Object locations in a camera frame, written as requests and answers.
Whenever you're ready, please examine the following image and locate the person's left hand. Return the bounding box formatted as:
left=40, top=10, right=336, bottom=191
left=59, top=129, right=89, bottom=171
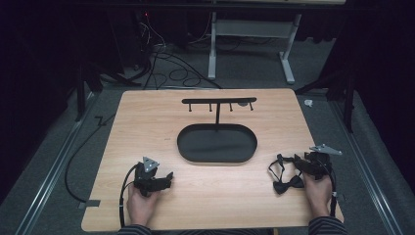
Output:
left=126, top=185, right=161, bottom=227

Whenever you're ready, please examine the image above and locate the black floor cable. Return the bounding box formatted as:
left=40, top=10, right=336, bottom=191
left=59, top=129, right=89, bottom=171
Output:
left=64, top=112, right=115, bottom=204

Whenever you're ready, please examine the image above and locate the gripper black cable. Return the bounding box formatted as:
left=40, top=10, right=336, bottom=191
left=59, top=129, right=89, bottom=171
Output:
left=118, top=164, right=140, bottom=229
left=326, top=163, right=339, bottom=218

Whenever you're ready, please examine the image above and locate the grey tape piece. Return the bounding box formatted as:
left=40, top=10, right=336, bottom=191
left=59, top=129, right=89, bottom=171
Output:
left=77, top=199, right=102, bottom=211

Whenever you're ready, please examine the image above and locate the white metal desk frame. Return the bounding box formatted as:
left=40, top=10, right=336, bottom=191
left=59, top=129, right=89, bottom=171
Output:
left=207, top=12, right=303, bottom=85

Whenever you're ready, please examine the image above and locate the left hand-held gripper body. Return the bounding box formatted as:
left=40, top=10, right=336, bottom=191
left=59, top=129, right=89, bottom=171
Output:
left=133, top=156, right=168, bottom=198

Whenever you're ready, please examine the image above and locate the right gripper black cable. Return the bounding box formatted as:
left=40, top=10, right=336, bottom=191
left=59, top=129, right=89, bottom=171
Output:
left=326, top=163, right=339, bottom=218

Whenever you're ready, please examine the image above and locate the tangle of dark cables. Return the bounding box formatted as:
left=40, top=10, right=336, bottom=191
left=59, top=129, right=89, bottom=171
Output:
left=136, top=13, right=223, bottom=90

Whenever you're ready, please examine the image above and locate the person's right hand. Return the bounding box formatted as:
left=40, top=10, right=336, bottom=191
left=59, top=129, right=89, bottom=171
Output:
left=301, top=171, right=334, bottom=218

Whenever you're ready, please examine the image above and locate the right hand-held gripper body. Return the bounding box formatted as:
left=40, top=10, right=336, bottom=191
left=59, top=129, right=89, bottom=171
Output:
left=294, top=143, right=344, bottom=181

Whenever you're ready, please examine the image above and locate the black stand leg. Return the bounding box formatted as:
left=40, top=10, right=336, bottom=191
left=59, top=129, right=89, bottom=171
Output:
left=74, top=62, right=142, bottom=122
left=294, top=70, right=356, bottom=134

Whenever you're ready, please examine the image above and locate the black hook stand with tray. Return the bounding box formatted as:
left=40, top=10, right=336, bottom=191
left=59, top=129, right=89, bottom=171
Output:
left=176, top=96, right=258, bottom=164

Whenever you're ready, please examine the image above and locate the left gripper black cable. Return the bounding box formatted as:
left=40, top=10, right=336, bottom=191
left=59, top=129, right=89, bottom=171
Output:
left=118, top=164, right=140, bottom=229

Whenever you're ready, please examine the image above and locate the grey metal floor rail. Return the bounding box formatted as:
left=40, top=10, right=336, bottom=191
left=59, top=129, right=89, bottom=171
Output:
left=14, top=92, right=99, bottom=235
left=327, top=101, right=405, bottom=235

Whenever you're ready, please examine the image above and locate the black bow tie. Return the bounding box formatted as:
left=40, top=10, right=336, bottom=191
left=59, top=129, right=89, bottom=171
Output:
left=267, top=153, right=306, bottom=196

